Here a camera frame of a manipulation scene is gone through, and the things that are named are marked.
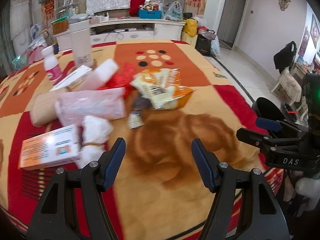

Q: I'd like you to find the white gloved right hand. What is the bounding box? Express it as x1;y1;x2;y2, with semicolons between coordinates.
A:
283;177;320;211

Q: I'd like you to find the chair with dark jacket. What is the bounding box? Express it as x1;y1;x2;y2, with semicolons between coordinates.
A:
270;41;302;106

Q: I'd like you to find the white orange medicine box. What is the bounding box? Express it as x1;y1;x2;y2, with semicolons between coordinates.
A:
18;125;80;170

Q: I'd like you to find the crumpled white tissue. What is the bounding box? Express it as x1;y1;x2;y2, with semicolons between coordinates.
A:
76;115;113;168

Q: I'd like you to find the orange white snack bag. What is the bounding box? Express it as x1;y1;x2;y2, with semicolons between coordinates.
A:
130;68;194;110

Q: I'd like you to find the black shopping bag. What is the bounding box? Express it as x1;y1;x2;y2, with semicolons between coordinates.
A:
195;34;211;56

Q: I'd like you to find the patterned red orange blanket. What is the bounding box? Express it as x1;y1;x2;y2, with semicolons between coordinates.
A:
1;40;283;239

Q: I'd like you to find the brown cardboard tube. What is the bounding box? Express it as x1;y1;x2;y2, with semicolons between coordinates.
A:
30;91;59;127

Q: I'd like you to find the dark foil wrapper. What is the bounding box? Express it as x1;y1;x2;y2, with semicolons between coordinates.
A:
128;94;152;129

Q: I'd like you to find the yellow bag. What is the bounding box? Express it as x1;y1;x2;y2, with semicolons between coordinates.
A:
183;18;197;37

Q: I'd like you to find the white plastic wrapper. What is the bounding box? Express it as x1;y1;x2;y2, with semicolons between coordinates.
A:
54;88;126;126

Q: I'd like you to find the red plastic bag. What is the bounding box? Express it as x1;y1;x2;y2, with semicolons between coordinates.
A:
98;62;135;98

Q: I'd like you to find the clear plastic bag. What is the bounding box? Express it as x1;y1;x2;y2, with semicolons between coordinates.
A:
164;1;183;21

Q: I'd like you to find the white pink-label plastic bottle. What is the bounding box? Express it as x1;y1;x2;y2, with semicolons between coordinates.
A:
41;46;62;81

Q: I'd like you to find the white long box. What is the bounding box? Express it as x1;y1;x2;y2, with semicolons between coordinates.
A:
76;59;119;91

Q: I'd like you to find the blue storage basket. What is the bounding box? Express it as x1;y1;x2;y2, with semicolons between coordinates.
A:
138;9;162;20

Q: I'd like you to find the white TV cabinet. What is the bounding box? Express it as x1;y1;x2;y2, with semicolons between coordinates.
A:
53;17;186;52

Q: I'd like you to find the white thermos bottle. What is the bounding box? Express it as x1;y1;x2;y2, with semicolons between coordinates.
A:
69;14;94;67

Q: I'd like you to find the covered standing air conditioner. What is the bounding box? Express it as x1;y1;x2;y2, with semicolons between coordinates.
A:
10;0;31;56

